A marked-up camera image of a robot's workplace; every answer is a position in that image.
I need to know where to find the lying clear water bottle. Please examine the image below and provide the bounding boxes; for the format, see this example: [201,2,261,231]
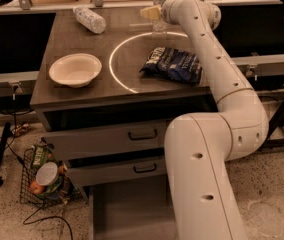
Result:
[73,7,106,34]

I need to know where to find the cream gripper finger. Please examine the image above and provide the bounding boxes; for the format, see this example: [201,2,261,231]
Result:
[140,5,161,20]

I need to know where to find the black wire basket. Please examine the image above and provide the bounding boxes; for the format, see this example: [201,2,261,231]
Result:
[20,148,74,208]

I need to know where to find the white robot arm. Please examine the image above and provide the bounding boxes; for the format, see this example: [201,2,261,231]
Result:
[141,0,269,240]

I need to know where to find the white paper bowl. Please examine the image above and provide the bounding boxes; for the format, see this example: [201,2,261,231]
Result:
[49,53,102,88]

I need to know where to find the grey open bottom drawer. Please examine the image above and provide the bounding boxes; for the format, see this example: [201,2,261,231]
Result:
[91,175,178,240]

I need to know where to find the green snack box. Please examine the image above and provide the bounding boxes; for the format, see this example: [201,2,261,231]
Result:
[31,145,54,169]

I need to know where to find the grey middle drawer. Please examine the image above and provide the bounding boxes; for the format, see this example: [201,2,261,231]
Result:
[67,156,166,187]

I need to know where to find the grey top drawer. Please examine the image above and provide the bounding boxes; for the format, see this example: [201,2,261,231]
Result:
[45,120,168,161]

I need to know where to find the blue chips bag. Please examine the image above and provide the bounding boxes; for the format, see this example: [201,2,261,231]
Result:
[140,47,202,84]

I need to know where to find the black floor cable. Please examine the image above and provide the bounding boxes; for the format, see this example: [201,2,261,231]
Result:
[22,202,74,240]

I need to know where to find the red apple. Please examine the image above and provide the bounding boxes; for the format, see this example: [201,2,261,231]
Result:
[30,181,45,195]

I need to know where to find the white-lidded container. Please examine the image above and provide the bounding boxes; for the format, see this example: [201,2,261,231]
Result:
[36,162,59,186]

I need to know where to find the grey drawer cabinet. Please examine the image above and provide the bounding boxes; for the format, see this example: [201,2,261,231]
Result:
[31,7,216,240]

